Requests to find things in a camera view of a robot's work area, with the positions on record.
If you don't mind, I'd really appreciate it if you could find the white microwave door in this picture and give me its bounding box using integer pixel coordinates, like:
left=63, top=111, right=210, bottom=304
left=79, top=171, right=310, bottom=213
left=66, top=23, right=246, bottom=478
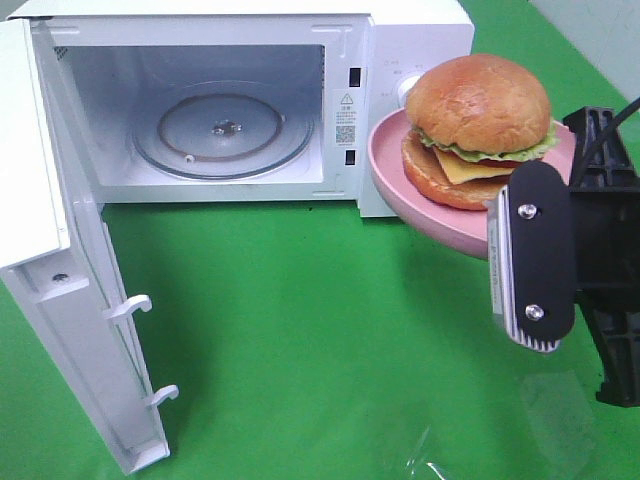
left=1, top=18, right=179, bottom=474

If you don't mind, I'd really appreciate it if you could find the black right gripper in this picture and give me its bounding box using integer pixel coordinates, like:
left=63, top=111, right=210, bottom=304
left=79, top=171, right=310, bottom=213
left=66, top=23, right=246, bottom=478
left=562, top=107, right=639, bottom=408

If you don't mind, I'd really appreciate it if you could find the burger with lettuce and cheese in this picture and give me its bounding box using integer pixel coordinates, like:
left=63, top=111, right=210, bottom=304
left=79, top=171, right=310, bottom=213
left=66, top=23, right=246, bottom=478
left=401, top=54, right=557, bottom=211

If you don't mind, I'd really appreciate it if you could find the pink round plate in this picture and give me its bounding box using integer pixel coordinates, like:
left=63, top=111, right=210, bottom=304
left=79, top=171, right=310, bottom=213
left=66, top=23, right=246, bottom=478
left=367, top=108, right=577, bottom=261

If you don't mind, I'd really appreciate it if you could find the white microwave oven body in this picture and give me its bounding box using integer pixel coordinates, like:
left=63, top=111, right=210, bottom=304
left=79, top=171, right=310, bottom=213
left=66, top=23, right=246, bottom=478
left=5, top=1, right=474, bottom=217

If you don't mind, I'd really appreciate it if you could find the white upper power knob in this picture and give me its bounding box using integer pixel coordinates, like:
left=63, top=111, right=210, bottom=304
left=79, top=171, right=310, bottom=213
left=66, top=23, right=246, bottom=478
left=396, top=74, right=421, bottom=108

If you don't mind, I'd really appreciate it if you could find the black camera cable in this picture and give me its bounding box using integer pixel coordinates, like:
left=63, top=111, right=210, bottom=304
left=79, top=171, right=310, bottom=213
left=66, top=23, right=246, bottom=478
left=572, top=96, right=640, bottom=189

